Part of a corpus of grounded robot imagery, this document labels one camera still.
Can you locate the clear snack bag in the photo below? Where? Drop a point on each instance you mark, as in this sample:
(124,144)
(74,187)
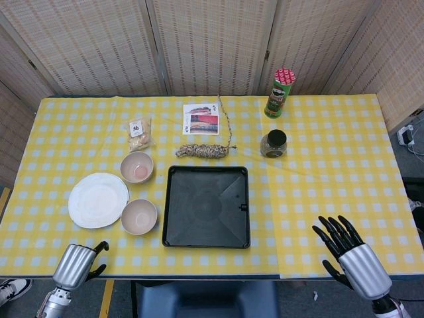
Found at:
(139,132)

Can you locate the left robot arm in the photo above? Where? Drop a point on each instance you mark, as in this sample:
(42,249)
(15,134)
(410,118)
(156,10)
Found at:
(54,303)

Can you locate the black square tray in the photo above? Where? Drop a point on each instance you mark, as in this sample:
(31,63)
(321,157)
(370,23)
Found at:
(185,228)

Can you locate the yellow checked tablecloth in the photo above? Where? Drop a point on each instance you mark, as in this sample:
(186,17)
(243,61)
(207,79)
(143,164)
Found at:
(331,185)

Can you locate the woven folding screen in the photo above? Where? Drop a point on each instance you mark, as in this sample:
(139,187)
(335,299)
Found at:
(212,43)

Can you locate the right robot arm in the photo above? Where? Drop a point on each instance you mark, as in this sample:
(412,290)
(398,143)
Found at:
(387,308)

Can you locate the green Pringles can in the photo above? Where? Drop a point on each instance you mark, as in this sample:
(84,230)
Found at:
(278,96)

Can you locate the beige bowl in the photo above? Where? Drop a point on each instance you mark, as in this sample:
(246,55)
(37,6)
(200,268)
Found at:
(138,217)
(136,167)

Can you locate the white paper scrap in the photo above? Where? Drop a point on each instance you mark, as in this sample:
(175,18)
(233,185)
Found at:
(315,296)

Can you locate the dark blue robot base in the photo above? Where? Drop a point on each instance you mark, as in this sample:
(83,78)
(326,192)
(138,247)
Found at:
(205,301)

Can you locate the white paper plate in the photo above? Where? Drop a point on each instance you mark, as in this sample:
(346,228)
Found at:
(98,200)

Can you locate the white power adapter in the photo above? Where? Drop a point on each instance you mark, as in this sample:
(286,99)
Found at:
(406,136)

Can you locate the spice jar black lid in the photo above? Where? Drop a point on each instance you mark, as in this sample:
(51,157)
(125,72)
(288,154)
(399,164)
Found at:
(273,144)

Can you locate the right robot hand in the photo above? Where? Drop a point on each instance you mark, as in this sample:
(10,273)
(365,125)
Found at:
(364,271)

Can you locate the printed postcard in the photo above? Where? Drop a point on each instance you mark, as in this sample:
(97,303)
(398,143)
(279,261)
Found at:
(202,119)

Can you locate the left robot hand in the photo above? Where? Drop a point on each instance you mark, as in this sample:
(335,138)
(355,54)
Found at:
(73,265)

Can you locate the white black sneaker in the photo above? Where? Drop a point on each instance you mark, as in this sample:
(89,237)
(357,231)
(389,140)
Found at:
(13,291)

